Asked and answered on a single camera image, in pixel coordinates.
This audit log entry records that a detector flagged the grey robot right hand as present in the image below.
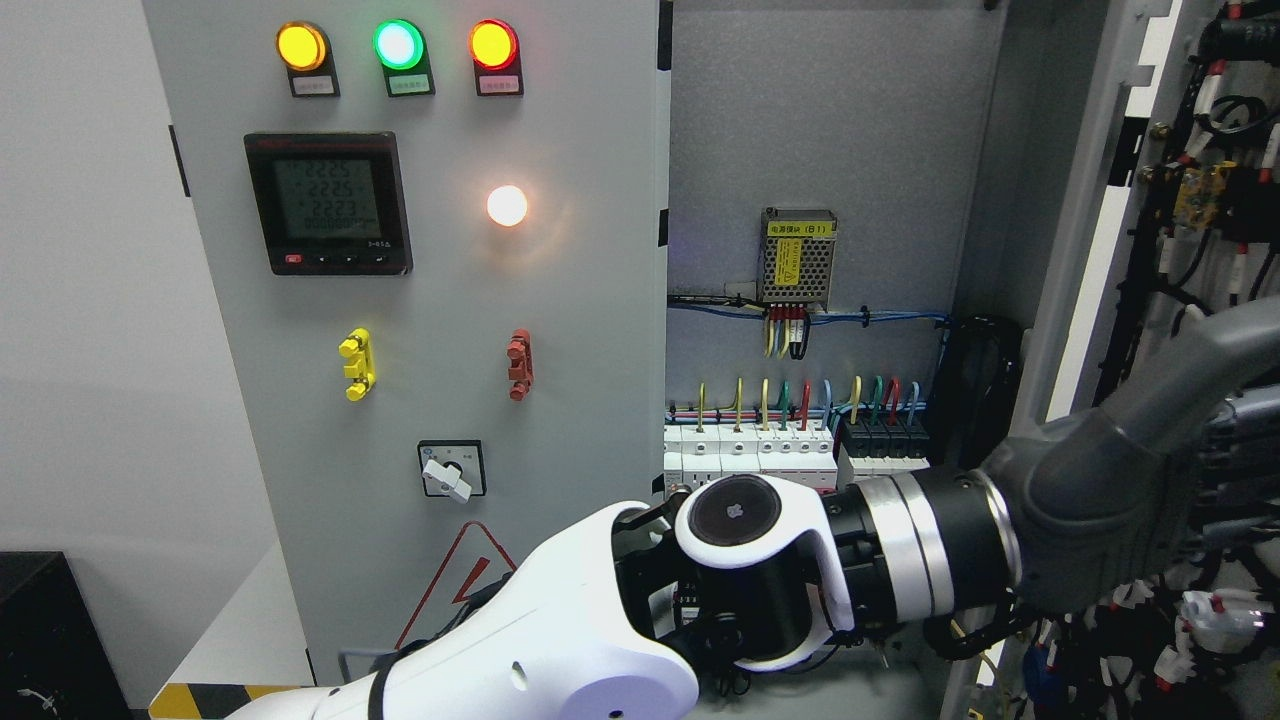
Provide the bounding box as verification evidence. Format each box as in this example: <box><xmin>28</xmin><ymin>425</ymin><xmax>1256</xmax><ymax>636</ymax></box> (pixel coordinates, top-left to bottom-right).
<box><xmin>980</xmin><ymin>297</ymin><xmax>1279</xmax><ymax>614</ymax></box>

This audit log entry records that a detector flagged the grey cabinet door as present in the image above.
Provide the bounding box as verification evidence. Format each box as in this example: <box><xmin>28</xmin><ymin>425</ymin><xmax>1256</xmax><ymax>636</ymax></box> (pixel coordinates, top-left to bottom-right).
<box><xmin>940</xmin><ymin>0</ymin><xmax>1280</xmax><ymax>720</ymax></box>
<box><xmin>143</xmin><ymin>1</ymin><xmax>669</xmax><ymax>685</ymax></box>

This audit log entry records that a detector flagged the red indicator lamp left door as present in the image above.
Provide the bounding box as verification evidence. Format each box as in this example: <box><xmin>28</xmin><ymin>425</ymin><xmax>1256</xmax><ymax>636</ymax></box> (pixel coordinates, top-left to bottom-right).
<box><xmin>468</xmin><ymin>18</ymin><xmax>518</xmax><ymax>72</ymax></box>

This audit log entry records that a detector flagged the green indicator lamp left door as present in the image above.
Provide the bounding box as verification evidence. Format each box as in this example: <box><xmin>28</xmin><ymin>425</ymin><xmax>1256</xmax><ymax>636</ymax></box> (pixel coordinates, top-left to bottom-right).
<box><xmin>372</xmin><ymin>18</ymin><xmax>426</xmax><ymax>70</ymax></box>

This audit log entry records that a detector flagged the yellow indicator lamp left door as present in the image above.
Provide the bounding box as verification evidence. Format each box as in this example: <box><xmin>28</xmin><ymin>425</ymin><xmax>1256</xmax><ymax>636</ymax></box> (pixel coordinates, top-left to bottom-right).
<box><xmin>275</xmin><ymin>20</ymin><xmax>328</xmax><ymax>73</ymax></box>

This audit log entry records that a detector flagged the black surge protector block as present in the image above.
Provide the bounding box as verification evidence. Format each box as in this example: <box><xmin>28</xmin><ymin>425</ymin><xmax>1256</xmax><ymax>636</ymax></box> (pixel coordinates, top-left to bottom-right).
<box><xmin>837</xmin><ymin>413</ymin><xmax>931</xmax><ymax>477</ymax></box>

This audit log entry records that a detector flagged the white socket breaker row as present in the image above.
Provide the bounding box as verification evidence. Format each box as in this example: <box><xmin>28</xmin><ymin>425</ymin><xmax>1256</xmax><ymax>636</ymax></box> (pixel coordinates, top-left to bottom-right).
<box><xmin>662</xmin><ymin>421</ymin><xmax>838</xmax><ymax>495</ymax></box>

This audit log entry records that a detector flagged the metal mesh power supply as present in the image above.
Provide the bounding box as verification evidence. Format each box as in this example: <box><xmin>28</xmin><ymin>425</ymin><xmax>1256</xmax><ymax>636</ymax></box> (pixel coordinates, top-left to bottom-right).
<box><xmin>758</xmin><ymin>208</ymin><xmax>838</xmax><ymax>307</ymax></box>

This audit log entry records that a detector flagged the red electric hazard warning sticker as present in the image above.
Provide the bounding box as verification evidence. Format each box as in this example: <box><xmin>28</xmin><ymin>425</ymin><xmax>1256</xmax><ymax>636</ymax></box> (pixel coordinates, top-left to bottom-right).
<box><xmin>396</xmin><ymin>520</ymin><xmax>517</xmax><ymax>648</ymax></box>

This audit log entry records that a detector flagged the white glowing indicator lamp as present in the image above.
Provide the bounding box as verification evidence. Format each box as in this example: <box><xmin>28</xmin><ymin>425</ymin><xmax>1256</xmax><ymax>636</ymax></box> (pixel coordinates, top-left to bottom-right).
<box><xmin>486</xmin><ymin>184</ymin><xmax>529</xmax><ymax>228</ymax></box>

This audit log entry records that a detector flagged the black digital power meter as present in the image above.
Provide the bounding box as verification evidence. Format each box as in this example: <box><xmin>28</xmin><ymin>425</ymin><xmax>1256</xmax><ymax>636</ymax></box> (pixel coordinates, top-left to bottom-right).
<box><xmin>243</xmin><ymin>131</ymin><xmax>413</xmax><ymax>275</ymax></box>

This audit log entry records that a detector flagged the yellow black hazard tape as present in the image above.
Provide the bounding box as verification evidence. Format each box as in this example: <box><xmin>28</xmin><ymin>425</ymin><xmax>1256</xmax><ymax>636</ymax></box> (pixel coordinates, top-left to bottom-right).
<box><xmin>147</xmin><ymin>682</ymin><xmax>302</xmax><ymax>719</ymax></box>

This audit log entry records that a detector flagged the black corrugated cable conduit right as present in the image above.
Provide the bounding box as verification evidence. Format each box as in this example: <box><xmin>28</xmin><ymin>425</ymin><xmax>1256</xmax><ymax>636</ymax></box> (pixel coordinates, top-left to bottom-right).
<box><xmin>931</xmin><ymin>315</ymin><xmax>1027</xmax><ymax>471</ymax></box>

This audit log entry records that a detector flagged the red terminal post block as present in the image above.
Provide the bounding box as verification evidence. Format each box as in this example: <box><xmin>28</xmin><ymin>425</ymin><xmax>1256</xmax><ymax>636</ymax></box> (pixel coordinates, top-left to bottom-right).
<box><xmin>506</xmin><ymin>328</ymin><xmax>534</xmax><ymax>402</ymax></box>

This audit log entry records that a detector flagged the white rotary selector switch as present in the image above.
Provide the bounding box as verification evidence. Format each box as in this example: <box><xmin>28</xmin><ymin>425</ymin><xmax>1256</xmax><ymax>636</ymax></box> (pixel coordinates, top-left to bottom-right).
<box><xmin>417</xmin><ymin>439</ymin><xmax>486</xmax><ymax>503</ymax></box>

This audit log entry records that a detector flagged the yellow terminal post block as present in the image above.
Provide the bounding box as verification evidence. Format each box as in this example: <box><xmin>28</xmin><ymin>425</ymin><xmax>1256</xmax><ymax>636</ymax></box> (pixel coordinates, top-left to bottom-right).
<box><xmin>338</xmin><ymin>327</ymin><xmax>378</xmax><ymax>402</ymax></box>

